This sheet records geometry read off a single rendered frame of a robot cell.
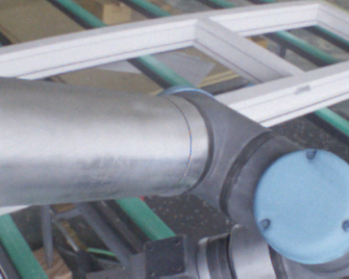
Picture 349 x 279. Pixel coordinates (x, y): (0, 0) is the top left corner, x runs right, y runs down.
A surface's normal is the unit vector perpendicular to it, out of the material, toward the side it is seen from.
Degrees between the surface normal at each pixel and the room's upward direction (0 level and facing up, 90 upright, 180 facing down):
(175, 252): 39
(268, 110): 90
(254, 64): 90
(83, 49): 90
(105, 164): 83
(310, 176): 45
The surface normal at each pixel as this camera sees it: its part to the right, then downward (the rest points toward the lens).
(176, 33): 0.59, 0.48
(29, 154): 0.80, 0.11
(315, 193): -0.34, -0.34
